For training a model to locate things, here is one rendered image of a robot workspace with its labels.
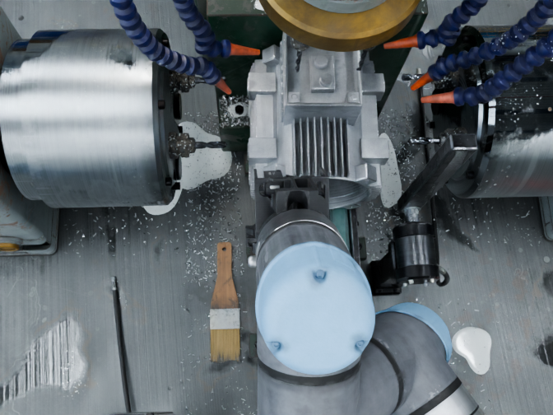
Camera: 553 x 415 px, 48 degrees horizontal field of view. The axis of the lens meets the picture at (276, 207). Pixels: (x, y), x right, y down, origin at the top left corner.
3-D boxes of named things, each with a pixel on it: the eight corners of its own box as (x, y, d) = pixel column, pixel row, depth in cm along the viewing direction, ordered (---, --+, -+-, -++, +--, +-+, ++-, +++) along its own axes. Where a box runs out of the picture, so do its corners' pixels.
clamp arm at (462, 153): (396, 196, 92) (448, 128, 68) (415, 196, 92) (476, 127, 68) (398, 219, 91) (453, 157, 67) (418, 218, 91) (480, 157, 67)
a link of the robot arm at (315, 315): (256, 393, 39) (256, 264, 37) (253, 320, 50) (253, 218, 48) (378, 390, 40) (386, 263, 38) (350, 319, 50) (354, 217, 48)
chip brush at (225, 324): (210, 243, 109) (210, 242, 108) (239, 242, 109) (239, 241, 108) (210, 363, 103) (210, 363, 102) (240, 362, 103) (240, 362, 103)
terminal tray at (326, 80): (278, 50, 89) (281, 22, 82) (351, 51, 90) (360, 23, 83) (280, 128, 86) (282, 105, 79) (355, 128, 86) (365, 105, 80)
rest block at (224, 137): (220, 122, 115) (218, 92, 104) (258, 121, 116) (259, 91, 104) (221, 151, 114) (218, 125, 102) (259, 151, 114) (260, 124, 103)
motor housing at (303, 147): (249, 98, 104) (249, 36, 86) (362, 99, 105) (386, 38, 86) (249, 212, 98) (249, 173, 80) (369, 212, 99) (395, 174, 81)
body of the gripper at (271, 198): (324, 165, 64) (342, 190, 52) (324, 245, 66) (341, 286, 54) (250, 167, 64) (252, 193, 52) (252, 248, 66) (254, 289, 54)
